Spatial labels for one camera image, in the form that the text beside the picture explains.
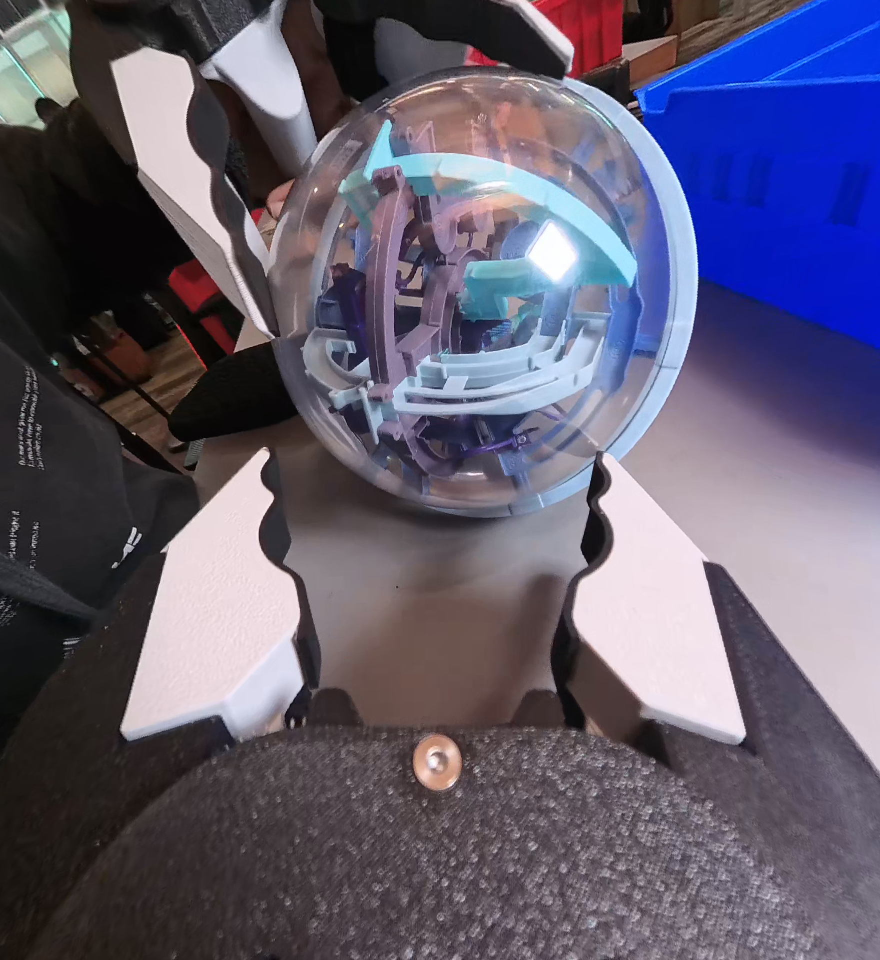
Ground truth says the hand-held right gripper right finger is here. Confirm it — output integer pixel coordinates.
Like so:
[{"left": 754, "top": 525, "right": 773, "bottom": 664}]
[{"left": 557, "top": 450, "right": 750, "bottom": 748}]

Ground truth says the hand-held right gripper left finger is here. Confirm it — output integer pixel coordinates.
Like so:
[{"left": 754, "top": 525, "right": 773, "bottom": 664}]
[{"left": 119, "top": 447, "right": 322, "bottom": 745}]

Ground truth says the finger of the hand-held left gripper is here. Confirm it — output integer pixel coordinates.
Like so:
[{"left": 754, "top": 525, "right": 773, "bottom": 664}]
[
  {"left": 109, "top": 45, "right": 285, "bottom": 340},
  {"left": 467, "top": 0, "right": 577, "bottom": 79}
]

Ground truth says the clear plastic maze ball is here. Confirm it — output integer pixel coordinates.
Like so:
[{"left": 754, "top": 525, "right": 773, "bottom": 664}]
[{"left": 268, "top": 68, "right": 700, "bottom": 520}]

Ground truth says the blue plastic bin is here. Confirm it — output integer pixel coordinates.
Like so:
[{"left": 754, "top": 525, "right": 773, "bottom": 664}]
[{"left": 634, "top": 0, "right": 880, "bottom": 364}]

